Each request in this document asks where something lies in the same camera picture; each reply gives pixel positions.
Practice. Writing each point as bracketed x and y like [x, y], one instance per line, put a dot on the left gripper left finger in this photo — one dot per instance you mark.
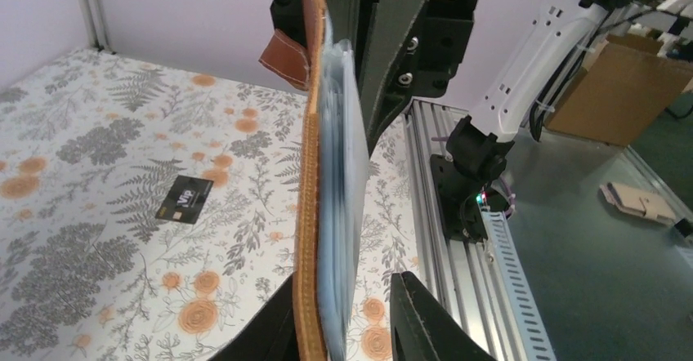
[270, 335]

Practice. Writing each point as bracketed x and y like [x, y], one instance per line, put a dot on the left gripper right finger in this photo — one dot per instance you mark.
[421, 329]

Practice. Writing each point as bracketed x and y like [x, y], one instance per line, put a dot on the brown leather card holder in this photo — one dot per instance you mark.
[319, 185]

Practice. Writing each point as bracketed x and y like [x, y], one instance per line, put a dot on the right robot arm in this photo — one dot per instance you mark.
[409, 48]

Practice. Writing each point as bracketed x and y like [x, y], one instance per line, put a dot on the floral patterned table mat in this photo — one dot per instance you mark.
[147, 213]

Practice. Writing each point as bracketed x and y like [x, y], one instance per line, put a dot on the brown cardboard box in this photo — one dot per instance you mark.
[620, 90]

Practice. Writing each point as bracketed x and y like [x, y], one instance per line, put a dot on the cardboard scrap on floor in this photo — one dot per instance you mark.
[638, 202]

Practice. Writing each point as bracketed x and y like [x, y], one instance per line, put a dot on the aluminium rail frame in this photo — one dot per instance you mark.
[607, 287]

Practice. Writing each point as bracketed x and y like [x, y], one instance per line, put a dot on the slotted grey cable duct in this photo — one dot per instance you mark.
[525, 323]

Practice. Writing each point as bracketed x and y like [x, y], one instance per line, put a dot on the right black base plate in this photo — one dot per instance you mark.
[456, 196]

